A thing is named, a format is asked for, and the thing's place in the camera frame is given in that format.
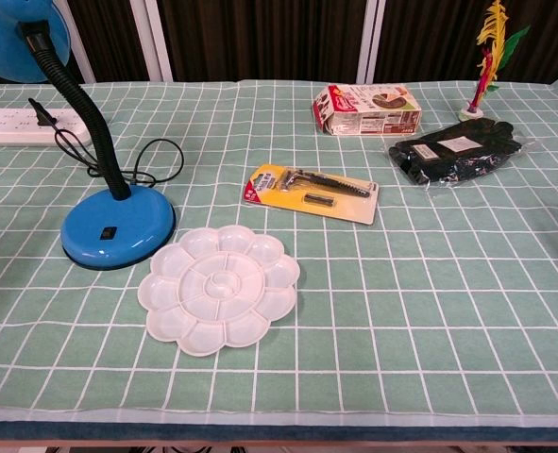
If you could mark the blue desk lamp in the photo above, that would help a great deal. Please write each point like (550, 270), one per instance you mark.
(118, 222)

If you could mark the white power strip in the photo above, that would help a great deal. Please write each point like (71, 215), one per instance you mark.
(5, 126)

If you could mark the black gloves in plastic bag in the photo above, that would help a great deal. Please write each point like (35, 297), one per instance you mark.
(458, 151)

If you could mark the colourful feather shuttlecock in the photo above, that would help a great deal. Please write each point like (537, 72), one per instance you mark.
(493, 42)

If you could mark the green grid tablecloth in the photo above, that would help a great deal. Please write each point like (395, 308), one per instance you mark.
(401, 307)

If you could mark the open cardboard food box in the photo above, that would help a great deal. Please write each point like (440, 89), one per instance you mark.
(368, 109)

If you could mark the razor in yellow blister pack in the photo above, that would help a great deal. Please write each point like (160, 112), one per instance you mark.
(312, 192)

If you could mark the white flower-shaped paint palette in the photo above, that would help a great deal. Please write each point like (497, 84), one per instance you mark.
(220, 289)

